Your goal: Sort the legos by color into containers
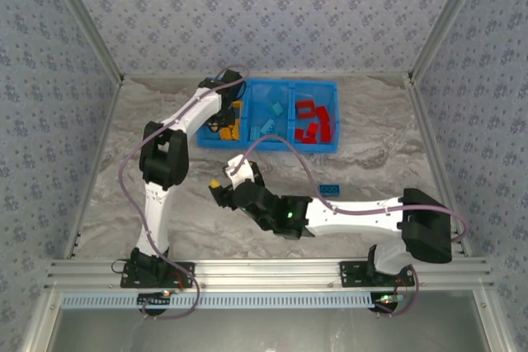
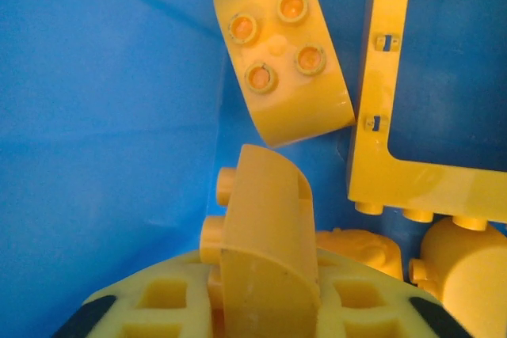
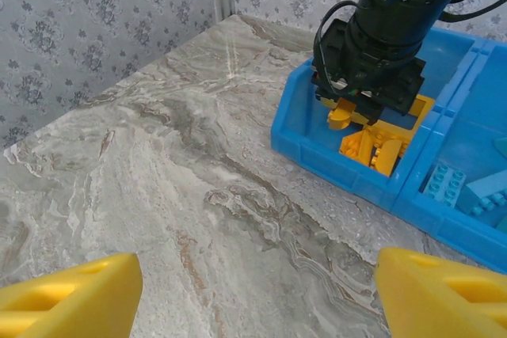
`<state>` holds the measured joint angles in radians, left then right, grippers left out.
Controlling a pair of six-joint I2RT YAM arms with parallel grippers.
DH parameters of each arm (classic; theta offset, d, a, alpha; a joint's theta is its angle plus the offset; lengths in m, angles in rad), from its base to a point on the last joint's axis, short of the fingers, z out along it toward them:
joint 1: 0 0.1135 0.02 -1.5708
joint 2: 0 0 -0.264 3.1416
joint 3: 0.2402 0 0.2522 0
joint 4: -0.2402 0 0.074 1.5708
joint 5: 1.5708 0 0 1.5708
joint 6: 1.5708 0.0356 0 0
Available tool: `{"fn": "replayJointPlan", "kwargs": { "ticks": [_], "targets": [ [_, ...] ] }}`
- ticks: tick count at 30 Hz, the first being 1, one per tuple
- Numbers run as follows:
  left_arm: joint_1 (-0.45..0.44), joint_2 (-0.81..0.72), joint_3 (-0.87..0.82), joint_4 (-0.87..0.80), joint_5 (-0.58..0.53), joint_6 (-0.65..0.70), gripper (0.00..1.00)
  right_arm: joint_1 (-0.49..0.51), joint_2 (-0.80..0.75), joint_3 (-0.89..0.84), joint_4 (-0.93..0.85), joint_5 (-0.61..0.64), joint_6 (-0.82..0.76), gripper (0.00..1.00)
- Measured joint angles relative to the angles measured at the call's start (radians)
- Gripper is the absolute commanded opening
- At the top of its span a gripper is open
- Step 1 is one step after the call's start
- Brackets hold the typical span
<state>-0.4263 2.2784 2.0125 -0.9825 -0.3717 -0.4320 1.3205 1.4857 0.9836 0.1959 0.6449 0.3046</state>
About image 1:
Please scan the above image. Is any yellow lego window frame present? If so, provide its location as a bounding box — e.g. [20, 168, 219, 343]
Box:
[230, 100, 243, 129]

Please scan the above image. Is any blue three-compartment plastic bin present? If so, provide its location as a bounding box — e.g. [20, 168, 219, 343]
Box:
[196, 77, 340, 154]

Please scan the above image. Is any red lego window frame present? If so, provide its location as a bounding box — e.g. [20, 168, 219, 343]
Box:
[295, 100, 317, 120]

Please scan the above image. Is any small circuit board with LED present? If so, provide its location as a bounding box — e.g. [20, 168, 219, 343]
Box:
[137, 289, 175, 308]
[373, 293, 402, 312]

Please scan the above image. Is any grey metal lower panel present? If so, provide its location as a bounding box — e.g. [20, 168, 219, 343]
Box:
[49, 308, 486, 352]

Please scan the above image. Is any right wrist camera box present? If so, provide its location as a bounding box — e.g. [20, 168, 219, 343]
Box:
[222, 154, 258, 184]

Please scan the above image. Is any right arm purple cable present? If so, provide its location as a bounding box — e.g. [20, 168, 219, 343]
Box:
[231, 138, 469, 318]

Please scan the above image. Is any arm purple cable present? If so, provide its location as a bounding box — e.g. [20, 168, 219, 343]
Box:
[117, 63, 250, 321]
[231, 138, 469, 318]

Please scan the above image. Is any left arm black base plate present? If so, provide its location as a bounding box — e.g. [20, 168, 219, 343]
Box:
[120, 261, 196, 289]

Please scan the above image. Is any aluminium mounting rail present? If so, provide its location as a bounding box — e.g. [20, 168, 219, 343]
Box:
[44, 258, 495, 292]

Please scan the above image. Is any slotted pale blue cable duct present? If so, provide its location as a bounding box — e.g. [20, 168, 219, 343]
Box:
[60, 291, 377, 311]

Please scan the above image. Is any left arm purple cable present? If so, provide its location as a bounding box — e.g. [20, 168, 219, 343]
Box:
[117, 63, 250, 321]

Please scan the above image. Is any aluminium table side rail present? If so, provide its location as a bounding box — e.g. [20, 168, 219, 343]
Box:
[408, 77, 474, 258]
[64, 77, 125, 260]

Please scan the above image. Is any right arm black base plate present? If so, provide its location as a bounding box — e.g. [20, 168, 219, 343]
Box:
[338, 260, 416, 289]

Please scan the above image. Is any aluminium corner post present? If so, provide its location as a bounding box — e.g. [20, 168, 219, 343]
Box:
[407, 0, 493, 81]
[40, 0, 125, 81]

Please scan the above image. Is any aluminium frame leg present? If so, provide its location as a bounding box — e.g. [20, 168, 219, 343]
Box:
[472, 289, 517, 352]
[19, 289, 64, 352]

